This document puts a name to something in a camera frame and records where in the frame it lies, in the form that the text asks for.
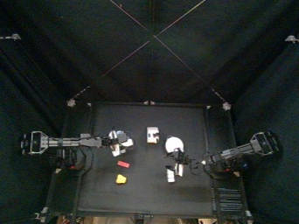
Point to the yellow toy cheese wedge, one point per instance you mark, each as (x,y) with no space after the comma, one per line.
(120,179)

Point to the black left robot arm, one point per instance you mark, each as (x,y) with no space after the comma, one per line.
(66,142)

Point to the silver frame corner bracket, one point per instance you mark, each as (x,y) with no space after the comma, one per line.
(71,102)
(291,38)
(14,37)
(226,106)

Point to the red flat toy piece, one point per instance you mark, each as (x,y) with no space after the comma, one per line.
(123,164)

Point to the small silver frame clamp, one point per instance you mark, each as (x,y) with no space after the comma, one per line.
(148,102)

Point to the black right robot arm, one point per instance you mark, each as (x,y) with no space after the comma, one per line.
(241,150)

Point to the white round plate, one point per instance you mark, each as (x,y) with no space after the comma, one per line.
(174,143)

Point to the white printed label sticker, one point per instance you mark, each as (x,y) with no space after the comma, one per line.
(230,200)

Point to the white toy rice block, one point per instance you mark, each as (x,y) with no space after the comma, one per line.
(152,135)

